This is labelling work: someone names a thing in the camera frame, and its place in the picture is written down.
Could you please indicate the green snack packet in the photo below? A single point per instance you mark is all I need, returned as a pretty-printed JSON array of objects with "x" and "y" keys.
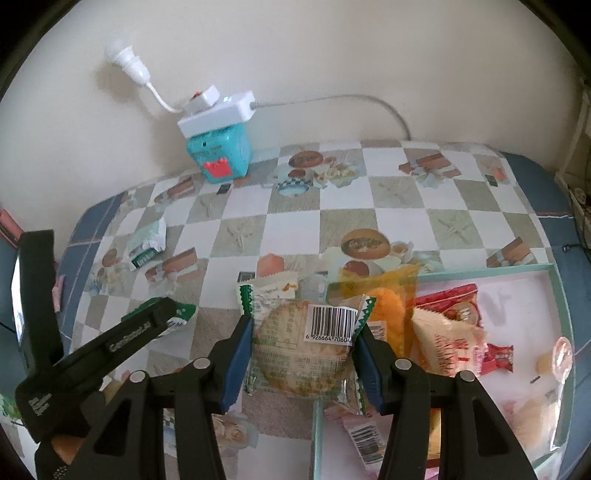
[{"x": 182, "y": 313}]

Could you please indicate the person's left hand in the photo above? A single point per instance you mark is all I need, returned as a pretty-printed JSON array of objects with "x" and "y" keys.
[{"x": 67, "y": 450}]

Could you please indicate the teal toy box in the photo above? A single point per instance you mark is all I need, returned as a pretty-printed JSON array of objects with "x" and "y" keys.
[{"x": 221, "y": 154}]

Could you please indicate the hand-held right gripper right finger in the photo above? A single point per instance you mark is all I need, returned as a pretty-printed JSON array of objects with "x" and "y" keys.
[{"x": 369, "y": 364}]

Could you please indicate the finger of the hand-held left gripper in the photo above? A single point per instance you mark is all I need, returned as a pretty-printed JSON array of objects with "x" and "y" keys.
[{"x": 129, "y": 330}]

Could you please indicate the round cracker packet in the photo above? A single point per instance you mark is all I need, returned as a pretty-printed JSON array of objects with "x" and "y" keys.
[{"x": 300, "y": 350}]

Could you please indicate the yellow orange clear snack bag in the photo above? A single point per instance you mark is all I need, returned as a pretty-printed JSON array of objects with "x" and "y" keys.
[{"x": 388, "y": 304}]

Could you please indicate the orange snack packet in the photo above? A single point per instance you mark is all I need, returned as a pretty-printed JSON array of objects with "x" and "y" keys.
[{"x": 445, "y": 344}]

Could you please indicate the large pink snack packet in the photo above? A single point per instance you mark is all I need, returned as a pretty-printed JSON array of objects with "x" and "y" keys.
[{"x": 364, "y": 436}]

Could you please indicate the small pink snack packet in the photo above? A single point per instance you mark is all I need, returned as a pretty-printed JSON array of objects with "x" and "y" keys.
[{"x": 59, "y": 291}]

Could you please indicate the green white mint packet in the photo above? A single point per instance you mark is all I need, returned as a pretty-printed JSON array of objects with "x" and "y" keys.
[{"x": 147, "y": 244}]

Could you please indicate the small white snack packet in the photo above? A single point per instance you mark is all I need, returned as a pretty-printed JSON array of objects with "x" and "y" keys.
[{"x": 274, "y": 290}]

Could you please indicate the small red snack packet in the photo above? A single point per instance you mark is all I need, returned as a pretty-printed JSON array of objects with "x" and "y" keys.
[{"x": 499, "y": 357}]

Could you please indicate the pale yellow snack packet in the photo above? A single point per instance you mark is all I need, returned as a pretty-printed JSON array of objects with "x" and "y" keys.
[{"x": 535, "y": 420}]

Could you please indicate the clear pink plastic piece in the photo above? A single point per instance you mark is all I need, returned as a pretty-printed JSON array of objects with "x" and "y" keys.
[{"x": 562, "y": 355}]

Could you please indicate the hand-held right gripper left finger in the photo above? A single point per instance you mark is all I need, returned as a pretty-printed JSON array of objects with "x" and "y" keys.
[{"x": 235, "y": 364}]

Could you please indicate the red white snack packet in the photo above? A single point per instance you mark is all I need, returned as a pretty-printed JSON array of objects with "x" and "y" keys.
[{"x": 450, "y": 297}]

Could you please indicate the white power strip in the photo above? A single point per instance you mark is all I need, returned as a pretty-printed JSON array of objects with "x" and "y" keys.
[{"x": 217, "y": 115}]

